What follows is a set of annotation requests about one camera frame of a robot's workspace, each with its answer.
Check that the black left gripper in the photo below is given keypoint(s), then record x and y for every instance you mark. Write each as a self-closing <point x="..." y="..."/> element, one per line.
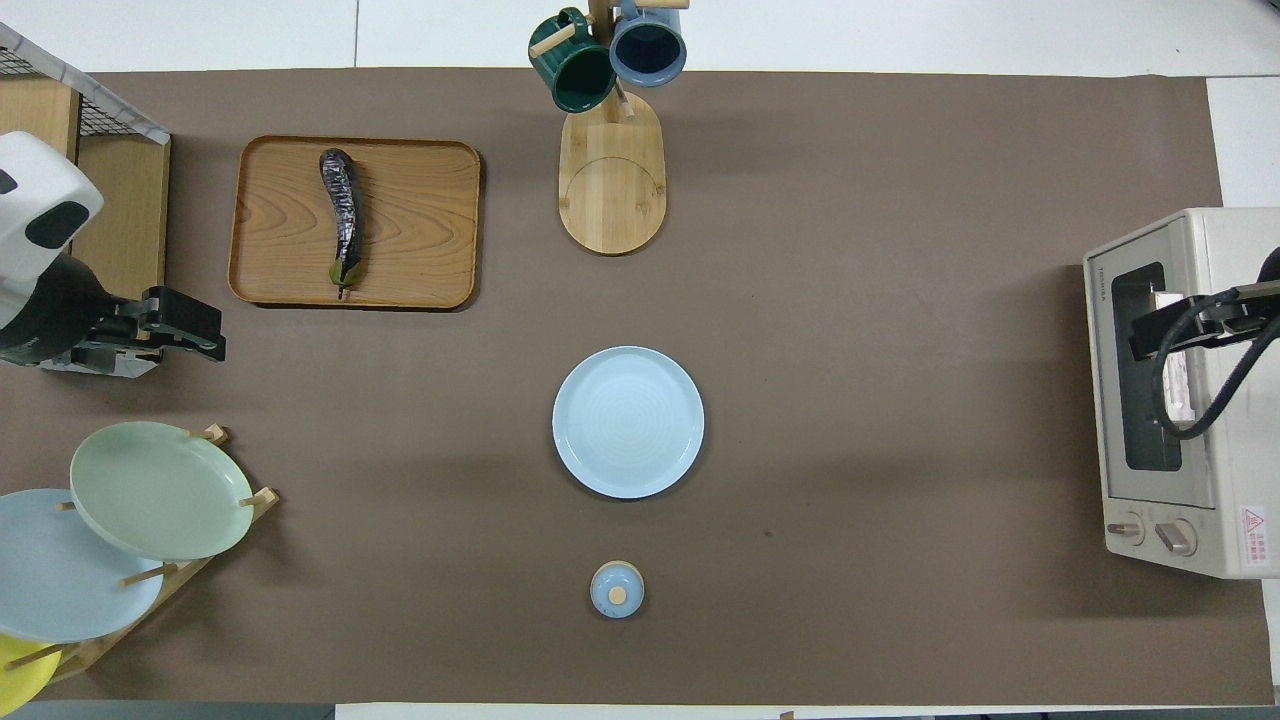
<point x="60" y="320"/>

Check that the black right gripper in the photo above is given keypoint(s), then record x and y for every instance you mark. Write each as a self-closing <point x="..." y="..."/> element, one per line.
<point x="1250" y="312"/>

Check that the glass oven door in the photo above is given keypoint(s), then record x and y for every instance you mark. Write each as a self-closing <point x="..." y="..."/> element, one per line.
<point x="1105" y="400"/>

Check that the dark purple eggplant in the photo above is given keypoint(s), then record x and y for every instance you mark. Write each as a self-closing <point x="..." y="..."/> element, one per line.
<point x="342" y="210"/>

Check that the light blue ribbed plate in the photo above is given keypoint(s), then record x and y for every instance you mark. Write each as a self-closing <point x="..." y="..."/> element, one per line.
<point x="628" y="422"/>

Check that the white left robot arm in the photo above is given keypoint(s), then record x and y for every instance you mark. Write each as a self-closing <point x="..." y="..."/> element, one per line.
<point x="40" y="190"/>

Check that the beige toaster oven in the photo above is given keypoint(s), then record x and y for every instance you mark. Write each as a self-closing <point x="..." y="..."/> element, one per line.
<point x="1240" y="470"/>

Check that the pale green plate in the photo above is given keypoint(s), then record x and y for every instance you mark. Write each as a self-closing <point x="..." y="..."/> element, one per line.
<point x="160" y="490"/>

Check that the wooden plate rack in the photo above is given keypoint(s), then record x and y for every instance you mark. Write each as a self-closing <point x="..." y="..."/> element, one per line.
<point x="190" y="570"/>

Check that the wooden serving tray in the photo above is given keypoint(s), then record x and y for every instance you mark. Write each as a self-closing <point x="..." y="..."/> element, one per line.
<point x="420" y="220"/>

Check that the light blue racked plate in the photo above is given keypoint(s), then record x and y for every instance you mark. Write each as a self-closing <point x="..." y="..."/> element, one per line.
<point x="60" y="580"/>

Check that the brown table mat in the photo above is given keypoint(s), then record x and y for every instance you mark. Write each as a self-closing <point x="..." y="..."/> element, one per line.
<point x="850" y="400"/>

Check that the yellow plate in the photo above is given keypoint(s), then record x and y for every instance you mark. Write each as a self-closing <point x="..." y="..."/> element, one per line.
<point x="20" y="680"/>

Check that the wooden mug tree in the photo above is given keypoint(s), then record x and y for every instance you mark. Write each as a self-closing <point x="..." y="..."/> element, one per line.
<point x="612" y="190"/>

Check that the dark green mug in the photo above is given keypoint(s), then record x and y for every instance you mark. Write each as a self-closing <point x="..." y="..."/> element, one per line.
<point x="575" y="75"/>

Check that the blue mug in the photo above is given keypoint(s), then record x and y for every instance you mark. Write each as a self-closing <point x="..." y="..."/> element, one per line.
<point x="648" y="50"/>

